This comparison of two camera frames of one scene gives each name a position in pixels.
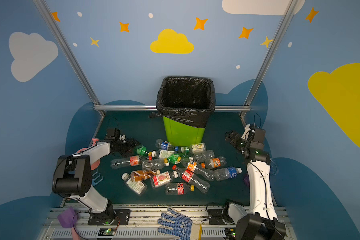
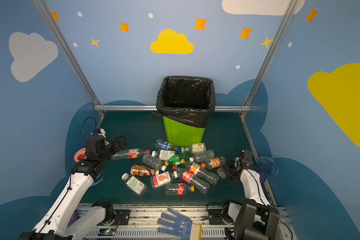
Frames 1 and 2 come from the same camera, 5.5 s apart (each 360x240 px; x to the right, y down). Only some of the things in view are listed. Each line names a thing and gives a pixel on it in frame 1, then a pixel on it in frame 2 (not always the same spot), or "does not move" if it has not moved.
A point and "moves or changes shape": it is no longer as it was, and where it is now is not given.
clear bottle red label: (131, 161) moves or changes shape
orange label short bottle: (215, 162) does not move
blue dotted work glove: (183, 227) does not move
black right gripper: (235, 139) -> (233, 167)
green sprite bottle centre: (175, 158) does not move
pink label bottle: (162, 178) does not move
